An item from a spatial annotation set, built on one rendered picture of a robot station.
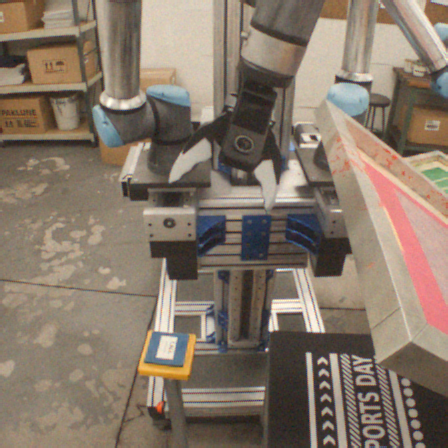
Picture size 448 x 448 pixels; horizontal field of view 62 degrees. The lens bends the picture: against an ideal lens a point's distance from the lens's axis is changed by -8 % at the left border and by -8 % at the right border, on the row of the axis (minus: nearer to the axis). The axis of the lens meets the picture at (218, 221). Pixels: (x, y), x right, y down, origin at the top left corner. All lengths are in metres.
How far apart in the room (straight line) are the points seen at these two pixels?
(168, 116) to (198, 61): 3.40
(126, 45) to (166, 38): 3.53
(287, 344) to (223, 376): 0.85
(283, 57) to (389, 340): 0.32
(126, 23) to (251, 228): 0.69
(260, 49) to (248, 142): 0.11
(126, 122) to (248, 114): 0.57
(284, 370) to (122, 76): 0.80
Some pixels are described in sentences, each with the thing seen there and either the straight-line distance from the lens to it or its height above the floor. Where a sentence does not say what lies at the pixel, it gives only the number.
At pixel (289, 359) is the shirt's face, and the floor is 0.95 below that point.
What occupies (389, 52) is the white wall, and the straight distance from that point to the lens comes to 4.57.
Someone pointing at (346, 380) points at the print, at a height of 0.95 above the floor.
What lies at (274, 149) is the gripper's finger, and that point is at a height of 1.58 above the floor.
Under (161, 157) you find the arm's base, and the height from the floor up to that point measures 1.31.
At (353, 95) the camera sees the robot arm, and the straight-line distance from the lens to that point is 1.15.
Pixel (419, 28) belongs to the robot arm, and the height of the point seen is 1.68.
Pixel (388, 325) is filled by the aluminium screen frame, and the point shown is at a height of 1.54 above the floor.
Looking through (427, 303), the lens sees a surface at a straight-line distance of 0.52.
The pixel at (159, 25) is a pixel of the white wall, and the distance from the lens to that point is 4.46.
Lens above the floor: 1.80
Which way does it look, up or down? 35 degrees down
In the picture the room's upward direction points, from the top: straight up
